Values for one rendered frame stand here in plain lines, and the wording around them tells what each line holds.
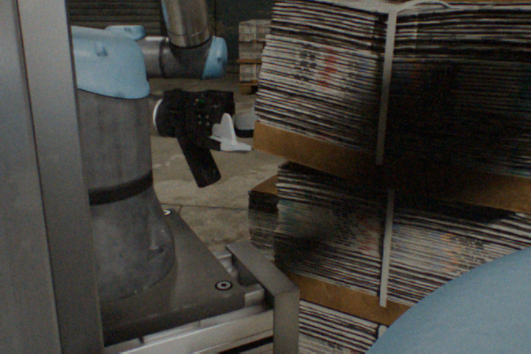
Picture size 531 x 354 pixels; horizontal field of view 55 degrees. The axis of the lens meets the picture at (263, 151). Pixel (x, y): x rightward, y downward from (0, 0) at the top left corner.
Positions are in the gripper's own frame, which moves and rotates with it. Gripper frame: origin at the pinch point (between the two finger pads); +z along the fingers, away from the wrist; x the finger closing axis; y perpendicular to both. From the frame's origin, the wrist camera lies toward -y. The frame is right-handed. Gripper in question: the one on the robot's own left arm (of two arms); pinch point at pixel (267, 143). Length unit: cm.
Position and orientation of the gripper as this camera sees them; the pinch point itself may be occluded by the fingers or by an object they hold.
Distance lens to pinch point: 83.1
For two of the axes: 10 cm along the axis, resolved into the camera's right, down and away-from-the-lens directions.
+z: 8.7, 1.4, -4.8
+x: 5.0, -2.4, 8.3
